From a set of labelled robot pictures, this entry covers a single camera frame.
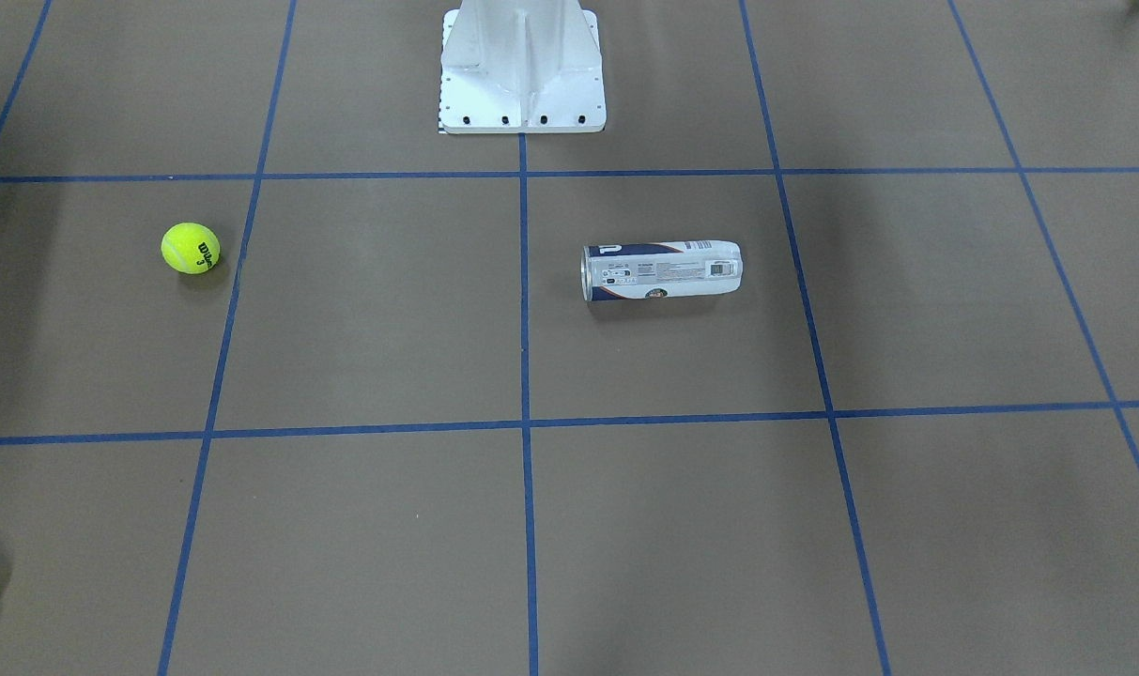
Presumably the white blue tennis ball can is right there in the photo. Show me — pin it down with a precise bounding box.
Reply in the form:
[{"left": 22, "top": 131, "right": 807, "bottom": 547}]
[{"left": 580, "top": 239, "right": 745, "bottom": 302}]

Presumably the yellow tennis ball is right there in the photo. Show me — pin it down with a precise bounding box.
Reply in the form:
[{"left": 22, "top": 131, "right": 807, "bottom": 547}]
[{"left": 161, "top": 223, "right": 222, "bottom": 275}]

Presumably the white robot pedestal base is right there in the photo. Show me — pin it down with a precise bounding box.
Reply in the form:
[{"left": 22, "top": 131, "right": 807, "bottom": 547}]
[{"left": 439, "top": 1, "right": 608, "bottom": 134}]

